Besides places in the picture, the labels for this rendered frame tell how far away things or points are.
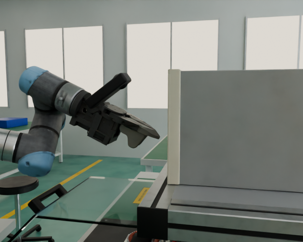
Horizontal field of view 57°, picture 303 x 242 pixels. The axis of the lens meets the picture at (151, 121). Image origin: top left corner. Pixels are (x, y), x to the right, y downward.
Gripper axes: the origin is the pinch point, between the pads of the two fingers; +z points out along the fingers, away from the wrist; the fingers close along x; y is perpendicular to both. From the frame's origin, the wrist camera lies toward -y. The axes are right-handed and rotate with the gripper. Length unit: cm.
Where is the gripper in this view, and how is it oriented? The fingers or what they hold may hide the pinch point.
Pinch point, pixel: (156, 132)
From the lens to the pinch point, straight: 64.8
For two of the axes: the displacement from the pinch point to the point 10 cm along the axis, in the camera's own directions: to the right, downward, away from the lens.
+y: -4.1, 8.9, 1.8
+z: 8.9, 4.4, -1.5
